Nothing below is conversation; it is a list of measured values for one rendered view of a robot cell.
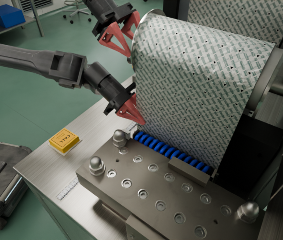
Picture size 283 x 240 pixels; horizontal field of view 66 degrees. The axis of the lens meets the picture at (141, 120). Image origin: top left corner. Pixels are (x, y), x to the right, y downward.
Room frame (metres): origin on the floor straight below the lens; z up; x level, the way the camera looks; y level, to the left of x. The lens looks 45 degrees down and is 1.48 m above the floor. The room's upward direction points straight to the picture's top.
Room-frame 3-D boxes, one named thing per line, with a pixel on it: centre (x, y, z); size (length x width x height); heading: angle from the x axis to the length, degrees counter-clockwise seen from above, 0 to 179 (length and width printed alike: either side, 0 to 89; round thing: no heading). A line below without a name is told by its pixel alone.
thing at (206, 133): (0.36, -0.08, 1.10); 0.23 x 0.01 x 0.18; 55
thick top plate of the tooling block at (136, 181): (0.23, -0.05, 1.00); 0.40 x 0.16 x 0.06; 55
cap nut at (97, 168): (0.29, 0.10, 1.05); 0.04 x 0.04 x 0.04
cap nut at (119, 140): (0.37, 0.06, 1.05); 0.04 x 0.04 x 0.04
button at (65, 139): (0.47, 0.26, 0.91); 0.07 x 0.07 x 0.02; 55
